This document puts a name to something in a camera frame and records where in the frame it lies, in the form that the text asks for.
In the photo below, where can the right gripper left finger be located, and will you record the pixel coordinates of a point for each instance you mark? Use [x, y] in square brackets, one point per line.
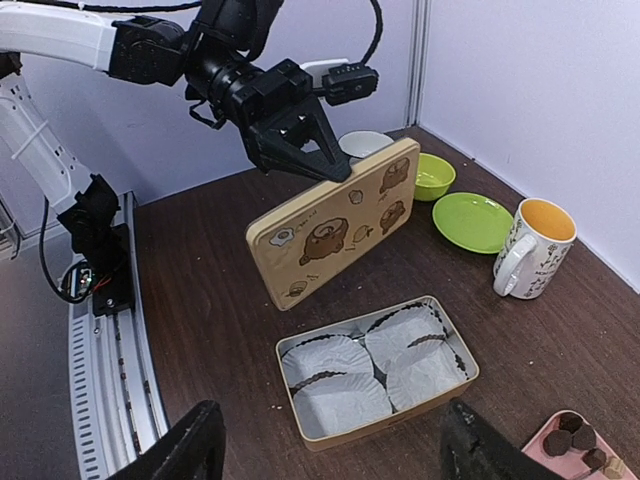
[194, 448]

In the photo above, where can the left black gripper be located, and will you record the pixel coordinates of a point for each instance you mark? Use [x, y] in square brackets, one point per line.
[283, 125]

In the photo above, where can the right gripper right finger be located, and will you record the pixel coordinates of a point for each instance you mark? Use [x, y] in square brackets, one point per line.
[471, 448]

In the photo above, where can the bear print tin lid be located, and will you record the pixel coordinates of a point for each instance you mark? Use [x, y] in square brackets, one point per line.
[305, 242]

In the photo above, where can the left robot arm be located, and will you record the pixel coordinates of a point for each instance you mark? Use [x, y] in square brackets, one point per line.
[128, 44]

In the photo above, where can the dark chocolate piece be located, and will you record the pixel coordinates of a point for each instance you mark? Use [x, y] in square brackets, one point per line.
[570, 422]
[557, 443]
[584, 439]
[595, 459]

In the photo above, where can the light caramel chocolate piece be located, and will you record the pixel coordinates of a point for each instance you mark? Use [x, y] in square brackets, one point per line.
[614, 469]

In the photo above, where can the black white dotted cup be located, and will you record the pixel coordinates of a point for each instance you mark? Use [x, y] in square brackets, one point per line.
[360, 144]

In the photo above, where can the white paper cupcake liner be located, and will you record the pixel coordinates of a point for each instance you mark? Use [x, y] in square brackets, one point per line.
[393, 333]
[339, 404]
[329, 353]
[422, 372]

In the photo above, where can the pink plastic tray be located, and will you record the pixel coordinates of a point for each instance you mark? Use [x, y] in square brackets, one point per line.
[576, 463]

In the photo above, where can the green small bowl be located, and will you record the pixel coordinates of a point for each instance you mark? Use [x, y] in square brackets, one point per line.
[434, 177]

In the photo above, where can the beige tin box base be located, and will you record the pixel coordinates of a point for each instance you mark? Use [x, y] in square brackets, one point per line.
[356, 328]

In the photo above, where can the green saucer plate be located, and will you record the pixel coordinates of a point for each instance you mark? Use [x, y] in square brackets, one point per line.
[472, 221]

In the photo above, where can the white floral mug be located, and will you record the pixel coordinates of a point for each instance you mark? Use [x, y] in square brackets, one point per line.
[541, 235]

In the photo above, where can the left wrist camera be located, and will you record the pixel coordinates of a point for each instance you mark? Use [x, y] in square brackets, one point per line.
[338, 81]

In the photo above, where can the aluminium front rail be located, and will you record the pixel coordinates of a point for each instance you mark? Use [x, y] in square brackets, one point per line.
[117, 409]

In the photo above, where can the left aluminium frame post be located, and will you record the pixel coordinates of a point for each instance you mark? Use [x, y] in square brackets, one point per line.
[417, 60]

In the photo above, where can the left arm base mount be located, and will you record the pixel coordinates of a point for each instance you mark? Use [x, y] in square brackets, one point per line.
[103, 244]

